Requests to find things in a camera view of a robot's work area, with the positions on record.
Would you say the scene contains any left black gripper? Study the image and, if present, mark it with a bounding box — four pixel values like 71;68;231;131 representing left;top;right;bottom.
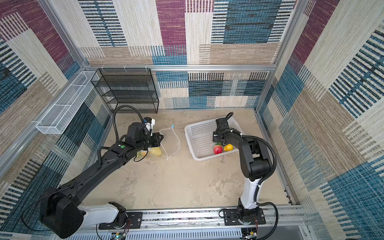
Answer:
135;132;164;154

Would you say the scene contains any clear zip top bag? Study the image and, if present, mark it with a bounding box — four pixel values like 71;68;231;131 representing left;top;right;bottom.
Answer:
134;125;181;162

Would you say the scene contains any white plastic basket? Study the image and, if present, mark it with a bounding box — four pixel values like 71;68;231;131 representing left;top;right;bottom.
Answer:
185;119;239;161

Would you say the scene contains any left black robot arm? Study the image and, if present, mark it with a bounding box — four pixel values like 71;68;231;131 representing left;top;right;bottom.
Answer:
26;112;164;239

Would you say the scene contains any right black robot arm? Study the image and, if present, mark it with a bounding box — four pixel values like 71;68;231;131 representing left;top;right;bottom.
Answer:
213;112;279;225

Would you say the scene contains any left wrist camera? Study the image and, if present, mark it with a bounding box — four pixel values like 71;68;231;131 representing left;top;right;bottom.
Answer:
144;117;156;136

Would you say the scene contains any black wire shelf rack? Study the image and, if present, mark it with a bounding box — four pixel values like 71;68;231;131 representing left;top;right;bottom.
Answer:
91;68;159;113

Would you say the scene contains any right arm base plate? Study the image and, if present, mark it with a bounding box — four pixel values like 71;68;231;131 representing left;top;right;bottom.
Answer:
219;207;266;226

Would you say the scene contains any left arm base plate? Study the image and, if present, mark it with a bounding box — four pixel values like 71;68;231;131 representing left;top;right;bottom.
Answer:
98;212;143;230

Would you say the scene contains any aluminium rail frame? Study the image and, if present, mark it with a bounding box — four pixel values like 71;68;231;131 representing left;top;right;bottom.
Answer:
70;205;316;240

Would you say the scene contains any white wire mesh tray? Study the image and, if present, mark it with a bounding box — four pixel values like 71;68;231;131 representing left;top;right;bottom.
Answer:
36;71;95;135

